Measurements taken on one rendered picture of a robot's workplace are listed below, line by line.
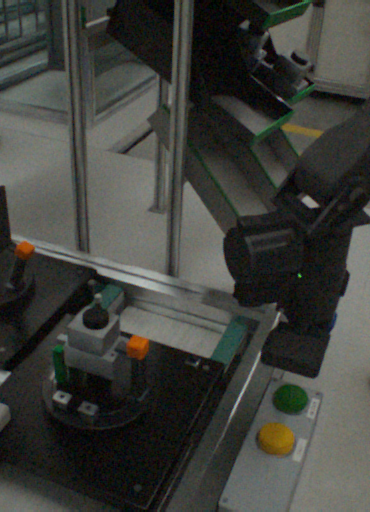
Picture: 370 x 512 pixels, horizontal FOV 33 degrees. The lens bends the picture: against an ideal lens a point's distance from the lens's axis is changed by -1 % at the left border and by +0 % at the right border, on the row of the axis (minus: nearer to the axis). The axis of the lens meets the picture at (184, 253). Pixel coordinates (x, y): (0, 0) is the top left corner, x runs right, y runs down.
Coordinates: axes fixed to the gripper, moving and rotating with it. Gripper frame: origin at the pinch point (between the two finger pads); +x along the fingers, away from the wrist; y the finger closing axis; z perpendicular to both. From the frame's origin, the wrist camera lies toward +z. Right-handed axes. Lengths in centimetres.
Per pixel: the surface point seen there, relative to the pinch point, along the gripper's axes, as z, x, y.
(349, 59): 50, 74, -409
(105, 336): 19.7, -3.5, 11.5
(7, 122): 102, 19, -81
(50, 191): 68, 19, -50
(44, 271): 42.1, 7.7, -9.2
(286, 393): 0.8, 7.8, 0.4
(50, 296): 37.8, 7.7, -4.2
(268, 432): 1.2, 7.7, 7.3
